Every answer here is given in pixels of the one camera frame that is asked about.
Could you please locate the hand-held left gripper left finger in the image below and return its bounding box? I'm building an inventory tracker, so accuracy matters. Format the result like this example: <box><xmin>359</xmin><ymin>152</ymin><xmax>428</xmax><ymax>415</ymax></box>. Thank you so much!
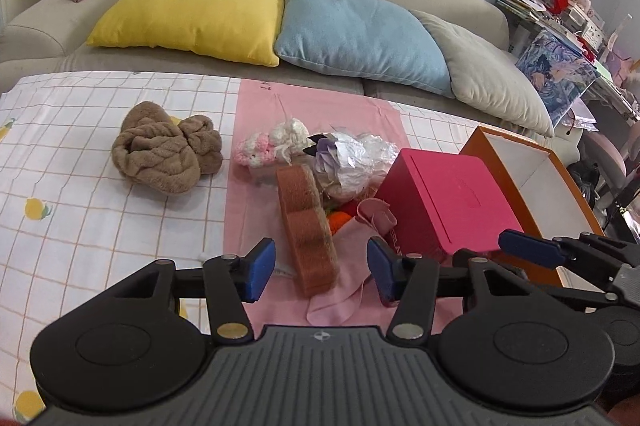
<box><xmin>106</xmin><ymin>237</ymin><xmax>277</xmax><ymax>347</ymax></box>

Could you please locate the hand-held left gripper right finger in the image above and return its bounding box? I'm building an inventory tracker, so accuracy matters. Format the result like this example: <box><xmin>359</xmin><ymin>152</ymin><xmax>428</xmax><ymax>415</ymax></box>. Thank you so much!
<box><xmin>366</xmin><ymin>236</ymin><xmax>547</xmax><ymax>350</ymax></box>

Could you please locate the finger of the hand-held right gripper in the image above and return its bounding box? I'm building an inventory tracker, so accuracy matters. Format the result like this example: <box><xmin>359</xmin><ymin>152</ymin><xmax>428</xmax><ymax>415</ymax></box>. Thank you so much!
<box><xmin>452</xmin><ymin>248</ymin><xmax>619</xmax><ymax>313</ymax></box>
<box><xmin>498</xmin><ymin>229</ymin><xmax>609</xmax><ymax>283</ymax></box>

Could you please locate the pink cloth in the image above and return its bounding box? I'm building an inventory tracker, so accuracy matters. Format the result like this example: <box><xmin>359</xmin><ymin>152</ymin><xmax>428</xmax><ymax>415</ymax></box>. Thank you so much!
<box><xmin>306</xmin><ymin>198</ymin><xmax>399</xmax><ymax>326</ymax></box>

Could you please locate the orange crochet ball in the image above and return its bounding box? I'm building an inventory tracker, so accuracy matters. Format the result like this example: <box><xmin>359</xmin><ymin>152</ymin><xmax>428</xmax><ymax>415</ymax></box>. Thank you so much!
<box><xmin>327</xmin><ymin>201</ymin><xmax>372</xmax><ymax>237</ymax></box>

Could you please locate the brown sponge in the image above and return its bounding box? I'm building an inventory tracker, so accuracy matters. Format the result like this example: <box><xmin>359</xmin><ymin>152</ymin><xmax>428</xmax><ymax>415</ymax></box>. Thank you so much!
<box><xmin>275</xmin><ymin>165</ymin><xmax>339</xmax><ymax>299</ymax></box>

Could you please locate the orange cardboard box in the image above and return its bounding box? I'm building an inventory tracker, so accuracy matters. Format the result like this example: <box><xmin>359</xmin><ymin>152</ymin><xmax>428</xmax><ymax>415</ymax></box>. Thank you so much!
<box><xmin>457</xmin><ymin>125</ymin><xmax>606</xmax><ymax>287</ymax></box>

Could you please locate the plastic-wrapped bouquet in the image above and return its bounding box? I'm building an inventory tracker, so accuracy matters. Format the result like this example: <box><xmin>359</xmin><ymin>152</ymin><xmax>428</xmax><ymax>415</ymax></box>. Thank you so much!
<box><xmin>305</xmin><ymin>131</ymin><xmax>401</xmax><ymax>207</ymax></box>

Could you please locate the pink and cream crochet toy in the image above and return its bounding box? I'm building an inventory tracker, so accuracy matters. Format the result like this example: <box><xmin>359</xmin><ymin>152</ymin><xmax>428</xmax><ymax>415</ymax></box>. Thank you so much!
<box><xmin>233</xmin><ymin>117</ymin><xmax>312</xmax><ymax>169</ymax></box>

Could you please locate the brown towel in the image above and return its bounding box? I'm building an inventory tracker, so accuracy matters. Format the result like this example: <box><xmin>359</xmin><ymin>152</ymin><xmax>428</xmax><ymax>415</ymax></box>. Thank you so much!
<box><xmin>111</xmin><ymin>101</ymin><xmax>225</xmax><ymax>196</ymax></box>

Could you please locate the pink box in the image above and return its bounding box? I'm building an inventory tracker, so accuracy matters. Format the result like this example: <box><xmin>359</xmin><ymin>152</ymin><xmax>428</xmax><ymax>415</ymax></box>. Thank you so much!
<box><xmin>373</xmin><ymin>147</ymin><xmax>525</xmax><ymax>265</ymax></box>

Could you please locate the pink chair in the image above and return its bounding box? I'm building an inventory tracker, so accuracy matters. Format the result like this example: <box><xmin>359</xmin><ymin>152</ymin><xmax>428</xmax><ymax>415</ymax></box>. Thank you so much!
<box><xmin>574</xmin><ymin>130</ymin><xmax>629</xmax><ymax>187</ymax></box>

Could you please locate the beige pillow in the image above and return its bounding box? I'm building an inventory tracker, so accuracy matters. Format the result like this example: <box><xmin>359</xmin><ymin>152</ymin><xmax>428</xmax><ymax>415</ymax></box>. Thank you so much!
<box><xmin>410</xmin><ymin>10</ymin><xmax>556</xmax><ymax>138</ymax></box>

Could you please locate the cluttered desk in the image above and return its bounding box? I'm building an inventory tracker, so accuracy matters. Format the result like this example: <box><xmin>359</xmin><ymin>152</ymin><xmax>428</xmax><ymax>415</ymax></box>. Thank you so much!
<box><xmin>495</xmin><ymin>0</ymin><xmax>640</xmax><ymax>131</ymax></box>

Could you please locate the blue printed poster board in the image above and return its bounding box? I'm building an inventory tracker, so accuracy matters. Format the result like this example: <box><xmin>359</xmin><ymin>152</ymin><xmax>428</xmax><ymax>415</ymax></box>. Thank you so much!
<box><xmin>514</xmin><ymin>29</ymin><xmax>602</xmax><ymax>127</ymax></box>

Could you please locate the blue pillow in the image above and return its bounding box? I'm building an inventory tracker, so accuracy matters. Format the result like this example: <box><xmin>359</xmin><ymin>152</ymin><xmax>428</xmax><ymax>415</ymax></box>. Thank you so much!
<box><xmin>274</xmin><ymin>0</ymin><xmax>456</xmax><ymax>99</ymax></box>

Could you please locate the stack of papers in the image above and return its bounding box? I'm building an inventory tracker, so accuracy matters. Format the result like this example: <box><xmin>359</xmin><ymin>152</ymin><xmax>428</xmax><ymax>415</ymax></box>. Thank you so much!
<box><xmin>494</xmin><ymin>0</ymin><xmax>549</xmax><ymax>22</ymax></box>

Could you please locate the yellow pillow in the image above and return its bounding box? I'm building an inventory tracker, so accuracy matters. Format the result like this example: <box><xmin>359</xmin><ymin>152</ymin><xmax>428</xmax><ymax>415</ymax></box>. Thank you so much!
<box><xmin>86</xmin><ymin>0</ymin><xmax>286</xmax><ymax>68</ymax></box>

